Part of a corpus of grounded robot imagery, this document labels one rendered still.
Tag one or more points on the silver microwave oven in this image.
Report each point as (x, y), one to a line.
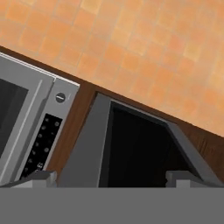
(62, 113)

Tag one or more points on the grey appliance with dark opening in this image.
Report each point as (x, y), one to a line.
(87, 151)

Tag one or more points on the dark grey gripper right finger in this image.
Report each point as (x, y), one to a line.
(180, 178)

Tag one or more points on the silver microwave door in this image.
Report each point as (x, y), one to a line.
(17, 81)

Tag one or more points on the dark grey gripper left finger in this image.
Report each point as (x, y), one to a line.
(43, 178)

